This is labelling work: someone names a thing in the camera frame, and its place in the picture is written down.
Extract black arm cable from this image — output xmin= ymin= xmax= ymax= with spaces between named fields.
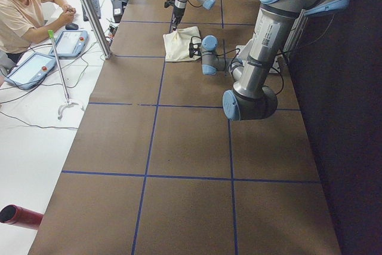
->
xmin=188 ymin=36 xmax=284 ymax=96

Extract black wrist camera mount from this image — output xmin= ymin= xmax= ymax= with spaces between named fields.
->
xmin=189 ymin=36 xmax=202 ymax=58
xmin=164 ymin=0 xmax=175 ymax=8

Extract black keyboard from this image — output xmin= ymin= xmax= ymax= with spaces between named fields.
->
xmin=82 ymin=0 xmax=101 ymax=21

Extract far blue teach pendant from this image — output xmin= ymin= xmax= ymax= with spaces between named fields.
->
xmin=54 ymin=30 xmax=88 ymax=59

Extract person in beige shirt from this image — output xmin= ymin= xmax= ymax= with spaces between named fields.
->
xmin=1 ymin=0 xmax=76 ymax=63

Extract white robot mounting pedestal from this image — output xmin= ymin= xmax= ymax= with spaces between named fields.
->
xmin=236 ymin=32 xmax=281 ymax=73

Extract near blue teach pendant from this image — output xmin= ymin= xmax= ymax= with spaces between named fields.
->
xmin=5 ymin=53 xmax=56 ymax=90

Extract blue teach pendant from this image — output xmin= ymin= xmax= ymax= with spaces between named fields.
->
xmin=54 ymin=30 xmax=88 ymax=59
xmin=5 ymin=53 xmax=56 ymax=90

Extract red cylinder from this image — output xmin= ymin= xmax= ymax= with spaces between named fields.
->
xmin=1 ymin=205 xmax=44 ymax=230

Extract aluminium frame post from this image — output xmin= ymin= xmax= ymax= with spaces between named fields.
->
xmin=80 ymin=0 xmax=112 ymax=59

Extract black computer mouse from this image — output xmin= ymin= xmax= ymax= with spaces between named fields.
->
xmin=65 ymin=23 xmax=79 ymax=30

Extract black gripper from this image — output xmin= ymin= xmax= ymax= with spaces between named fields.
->
xmin=170 ymin=7 xmax=185 ymax=32

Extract cream long-sleeve cat shirt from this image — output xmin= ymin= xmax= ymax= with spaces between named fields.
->
xmin=163 ymin=26 xmax=201 ymax=62

